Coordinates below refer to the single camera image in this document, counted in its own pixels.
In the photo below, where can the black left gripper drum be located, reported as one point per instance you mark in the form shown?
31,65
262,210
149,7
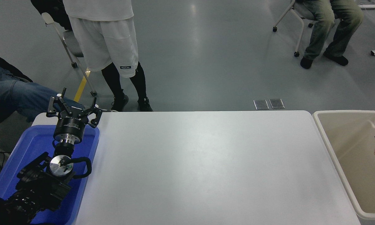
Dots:
70,126

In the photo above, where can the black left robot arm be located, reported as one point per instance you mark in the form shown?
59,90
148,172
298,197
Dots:
40,184

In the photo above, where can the large pale bin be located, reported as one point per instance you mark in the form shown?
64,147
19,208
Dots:
349,150

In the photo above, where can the blue plastic tray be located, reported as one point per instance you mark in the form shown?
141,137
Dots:
28,147

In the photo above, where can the seated person in jeans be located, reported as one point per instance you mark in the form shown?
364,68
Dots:
15,93

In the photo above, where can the white folding chair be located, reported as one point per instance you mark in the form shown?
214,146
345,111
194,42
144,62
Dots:
73,43

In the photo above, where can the standing person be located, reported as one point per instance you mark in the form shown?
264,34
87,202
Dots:
106,37

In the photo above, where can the silver floor plate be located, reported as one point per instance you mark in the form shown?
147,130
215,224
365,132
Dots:
261,104
276,103

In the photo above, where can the seated person in olive trousers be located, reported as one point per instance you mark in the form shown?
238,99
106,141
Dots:
324,25

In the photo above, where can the white wheeled chair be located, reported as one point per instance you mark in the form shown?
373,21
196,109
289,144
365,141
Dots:
299,12

